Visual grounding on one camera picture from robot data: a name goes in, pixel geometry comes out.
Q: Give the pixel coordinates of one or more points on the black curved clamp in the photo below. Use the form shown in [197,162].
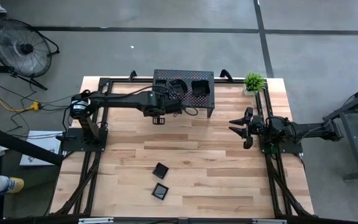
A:
[132,75]
[226,74]

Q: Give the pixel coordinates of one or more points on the black leaf-shaped plate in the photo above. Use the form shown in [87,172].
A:
[179,86]

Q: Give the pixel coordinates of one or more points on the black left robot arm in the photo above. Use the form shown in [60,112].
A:
[120,101]

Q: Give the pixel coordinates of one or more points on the black perforated metal riser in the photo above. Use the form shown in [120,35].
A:
[202,101]

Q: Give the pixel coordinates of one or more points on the black diagonal beam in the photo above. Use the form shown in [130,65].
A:
[17,144]

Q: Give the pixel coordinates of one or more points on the white and yellow bottle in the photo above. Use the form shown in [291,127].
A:
[8,184]

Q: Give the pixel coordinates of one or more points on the white box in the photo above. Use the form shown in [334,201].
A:
[42,141]

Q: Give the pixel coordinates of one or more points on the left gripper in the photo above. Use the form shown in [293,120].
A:
[166,109]

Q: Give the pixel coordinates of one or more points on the silver metal bracket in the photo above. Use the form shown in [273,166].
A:
[269,221]
[95,220]

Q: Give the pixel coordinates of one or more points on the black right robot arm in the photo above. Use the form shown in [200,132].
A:
[303,130]

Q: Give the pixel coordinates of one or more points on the grey metal stand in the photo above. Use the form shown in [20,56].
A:
[356,130]

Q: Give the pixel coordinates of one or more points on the green plant in white pot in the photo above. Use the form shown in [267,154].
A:
[254,81]

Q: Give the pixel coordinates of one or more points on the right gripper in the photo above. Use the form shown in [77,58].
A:
[251,127]

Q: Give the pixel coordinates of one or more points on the black floor fan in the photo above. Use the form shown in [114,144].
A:
[20,48]

